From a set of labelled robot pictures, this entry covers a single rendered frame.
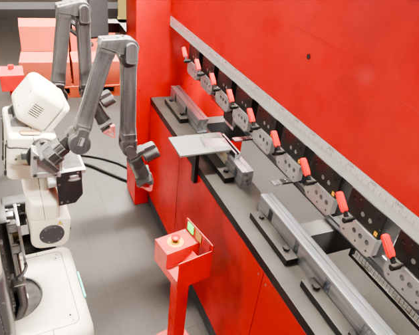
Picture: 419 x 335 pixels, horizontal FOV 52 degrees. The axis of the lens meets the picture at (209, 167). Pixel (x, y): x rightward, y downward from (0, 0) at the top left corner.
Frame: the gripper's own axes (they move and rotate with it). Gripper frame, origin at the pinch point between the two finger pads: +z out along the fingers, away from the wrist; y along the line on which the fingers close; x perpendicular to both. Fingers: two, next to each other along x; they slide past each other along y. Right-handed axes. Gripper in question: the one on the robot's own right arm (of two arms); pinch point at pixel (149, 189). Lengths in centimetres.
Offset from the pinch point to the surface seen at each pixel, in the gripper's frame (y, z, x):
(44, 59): 315, 66, 84
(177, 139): 34.0, 7.2, -18.1
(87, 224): 84, 89, 63
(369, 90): -46, -48, -73
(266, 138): -7, -10, -52
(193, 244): -19.6, 20.9, -9.0
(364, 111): -47, -43, -71
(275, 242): -35, 18, -40
